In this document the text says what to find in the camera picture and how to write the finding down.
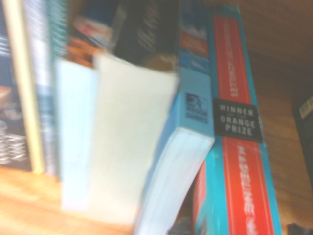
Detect dark script title book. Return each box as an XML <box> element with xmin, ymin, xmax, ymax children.
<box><xmin>113</xmin><ymin>0</ymin><xmax>183</xmax><ymax>71</ymax></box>

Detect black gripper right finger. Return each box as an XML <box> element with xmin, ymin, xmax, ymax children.
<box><xmin>286</xmin><ymin>221</ymin><xmax>313</xmax><ymax>235</ymax></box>

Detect black spine book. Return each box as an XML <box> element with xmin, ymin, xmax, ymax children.
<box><xmin>293</xmin><ymin>95</ymin><xmax>313</xmax><ymax>184</ymax></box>

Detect wooden bookshelf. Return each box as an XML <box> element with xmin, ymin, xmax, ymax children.
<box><xmin>0</xmin><ymin>0</ymin><xmax>313</xmax><ymax>235</ymax></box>

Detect orange book, white pages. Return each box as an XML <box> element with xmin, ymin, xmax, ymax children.
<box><xmin>55</xmin><ymin>58</ymin><xmax>98</xmax><ymax>211</ymax></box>

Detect cream paperback book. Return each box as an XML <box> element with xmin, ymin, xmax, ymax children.
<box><xmin>88</xmin><ymin>53</ymin><xmax>180</xmax><ymax>227</ymax></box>
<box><xmin>3</xmin><ymin>0</ymin><xmax>46</xmax><ymax>174</ymax></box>

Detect teal spine book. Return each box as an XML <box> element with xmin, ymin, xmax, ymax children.
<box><xmin>46</xmin><ymin>0</ymin><xmax>69</xmax><ymax>64</ymax></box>

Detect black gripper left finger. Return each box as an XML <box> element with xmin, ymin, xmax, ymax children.
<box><xmin>172</xmin><ymin>216</ymin><xmax>197</xmax><ymax>235</ymax></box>

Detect thick black cover book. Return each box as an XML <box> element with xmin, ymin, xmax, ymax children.
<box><xmin>0</xmin><ymin>0</ymin><xmax>34</xmax><ymax>172</ymax></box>

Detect blue spine book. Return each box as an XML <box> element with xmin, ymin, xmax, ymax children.
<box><xmin>135</xmin><ymin>0</ymin><xmax>216</xmax><ymax>235</ymax></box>

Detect teal paperback with red spine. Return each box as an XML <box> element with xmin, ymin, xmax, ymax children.
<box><xmin>193</xmin><ymin>4</ymin><xmax>283</xmax><ymax>235</ymax></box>

